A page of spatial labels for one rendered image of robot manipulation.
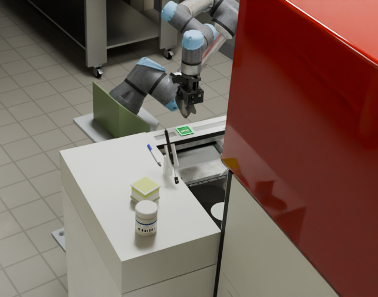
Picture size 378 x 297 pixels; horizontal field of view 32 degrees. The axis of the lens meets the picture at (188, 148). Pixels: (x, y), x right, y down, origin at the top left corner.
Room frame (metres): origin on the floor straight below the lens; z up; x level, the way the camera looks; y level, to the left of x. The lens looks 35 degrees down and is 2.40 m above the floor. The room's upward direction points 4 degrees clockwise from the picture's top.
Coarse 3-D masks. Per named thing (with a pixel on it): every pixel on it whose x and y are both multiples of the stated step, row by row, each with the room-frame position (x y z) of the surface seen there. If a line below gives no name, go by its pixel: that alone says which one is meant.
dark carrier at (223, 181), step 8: (200, 184) 1.90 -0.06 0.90; (208, 184) 1.91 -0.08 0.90; (216, 184) 1.91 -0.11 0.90; (224, 184) 1.92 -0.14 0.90; (192, 192) 1.86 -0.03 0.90; (200, 192) 1.86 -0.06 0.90; (208, 192) 1.86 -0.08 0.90; (216, 192) 1.87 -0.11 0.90; (224, 192) 1.87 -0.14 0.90; (200, 200) 1.81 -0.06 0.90; (208, 200) 1.82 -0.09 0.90; (216, 200) 1.82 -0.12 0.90; (224, 200) 1.82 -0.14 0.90; (208, 208) 1.77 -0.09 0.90; (216, 224) 1.69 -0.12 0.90
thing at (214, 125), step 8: (208, 120) 2.26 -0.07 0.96; (216, 120) 2.26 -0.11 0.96; (224, 120) 2.27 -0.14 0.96; (168, 128) 2.17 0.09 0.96; (192, 128) 2.19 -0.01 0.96; (200, 128) 2.20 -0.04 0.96; (208, 128) 2.20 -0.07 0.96; (216, 128) 2.20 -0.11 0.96; (224, 128) 2.20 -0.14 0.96; (152, 136) 2.11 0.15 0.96; (160, 136) 2.12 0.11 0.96; (176, 136) 2.12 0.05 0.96; (184, 136) 2.13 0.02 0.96; (192, 136) 2.13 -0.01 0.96
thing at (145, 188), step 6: (138, 180) 1.73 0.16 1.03; (144, 180) 1.73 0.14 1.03; (150, 180) 1.74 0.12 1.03; (132, 186) 1.70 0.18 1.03; (138, 186) 1.70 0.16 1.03; (144, 186) 1.70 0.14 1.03; (150, 186) 1.70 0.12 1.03; (156, 186) 1.71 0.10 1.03; (132, 192) 1.70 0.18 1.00; (138, 192) 1.69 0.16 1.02; (144, 192) 1.67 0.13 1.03; (150, 192) 1.68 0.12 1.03; (156, 192) 1.70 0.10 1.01; (132, 198) 1.70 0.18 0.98; (138, 198) 1.68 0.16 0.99; (144, 198) 1.67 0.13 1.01; (150, 198) 1.68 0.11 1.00; (156, 198) 1.70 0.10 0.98
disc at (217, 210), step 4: (216, 204) 1.80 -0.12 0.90; (220, 204) 1.80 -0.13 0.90; (212, 208) 1.77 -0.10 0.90; (216, 208) 1.78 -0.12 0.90; (220, 208) 1.78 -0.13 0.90; (212, 212) 1.75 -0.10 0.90; (216, 212) 1.75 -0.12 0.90; (220, 212) 1.76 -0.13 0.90; (216, 216) 1.73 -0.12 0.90; (220, 216) 1.73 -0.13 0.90
